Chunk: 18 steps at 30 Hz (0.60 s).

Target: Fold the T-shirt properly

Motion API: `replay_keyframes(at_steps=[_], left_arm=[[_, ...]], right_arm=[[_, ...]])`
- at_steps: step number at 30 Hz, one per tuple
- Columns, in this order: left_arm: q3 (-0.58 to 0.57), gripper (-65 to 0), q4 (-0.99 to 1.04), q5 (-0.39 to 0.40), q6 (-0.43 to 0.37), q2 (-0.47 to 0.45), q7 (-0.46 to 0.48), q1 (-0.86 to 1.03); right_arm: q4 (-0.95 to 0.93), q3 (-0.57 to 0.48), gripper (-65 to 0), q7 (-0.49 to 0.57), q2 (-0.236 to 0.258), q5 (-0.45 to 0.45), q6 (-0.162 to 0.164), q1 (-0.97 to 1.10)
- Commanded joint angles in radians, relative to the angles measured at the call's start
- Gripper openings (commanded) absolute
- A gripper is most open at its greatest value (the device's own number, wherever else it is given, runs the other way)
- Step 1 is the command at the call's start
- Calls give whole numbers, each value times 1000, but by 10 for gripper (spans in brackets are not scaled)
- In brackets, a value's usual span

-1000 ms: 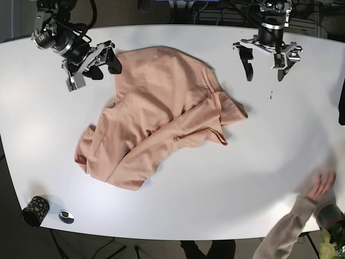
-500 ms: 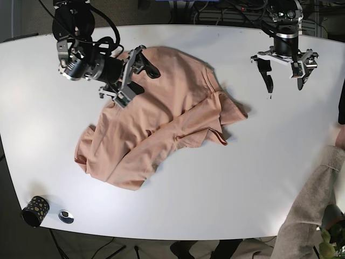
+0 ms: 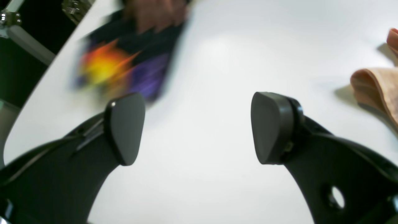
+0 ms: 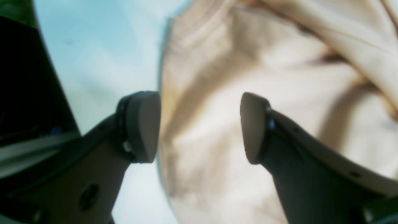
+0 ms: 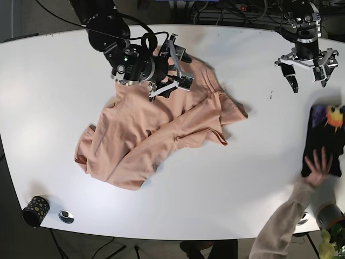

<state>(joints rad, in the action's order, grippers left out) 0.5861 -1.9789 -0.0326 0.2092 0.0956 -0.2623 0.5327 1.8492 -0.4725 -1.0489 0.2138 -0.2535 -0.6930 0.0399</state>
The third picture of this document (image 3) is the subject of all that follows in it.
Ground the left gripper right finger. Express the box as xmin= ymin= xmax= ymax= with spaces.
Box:
xmin=251 ymin=92 xmax=398 ymax=224

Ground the salmon pink T-shirt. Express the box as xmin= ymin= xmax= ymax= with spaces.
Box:
xmin=349 ymin=28 xmax=398 ymax=134

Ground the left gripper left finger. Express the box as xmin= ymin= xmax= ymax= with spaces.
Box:
xmin=0 ymin=93 xmax=146 ymax=224

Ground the black printed T-shirt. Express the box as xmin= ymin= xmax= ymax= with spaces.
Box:
xmin=75 ymin=0 xmax=191 ymax=102

